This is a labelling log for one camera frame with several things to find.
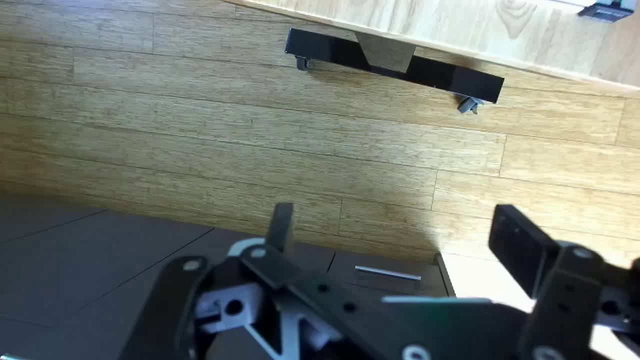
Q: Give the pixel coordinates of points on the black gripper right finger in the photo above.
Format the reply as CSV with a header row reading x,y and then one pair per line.
x,y
523,247

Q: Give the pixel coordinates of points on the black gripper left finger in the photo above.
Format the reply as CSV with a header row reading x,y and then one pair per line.
x,y
281,226

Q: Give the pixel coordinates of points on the dark kitchen counter cabinet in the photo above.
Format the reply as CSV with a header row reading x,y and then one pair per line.
x,y
66,266

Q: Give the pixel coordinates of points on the light wood table black foot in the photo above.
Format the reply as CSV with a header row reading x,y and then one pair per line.
x,y
521,33

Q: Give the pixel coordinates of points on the small black object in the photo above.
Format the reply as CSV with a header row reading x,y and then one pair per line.
x,y
606,10

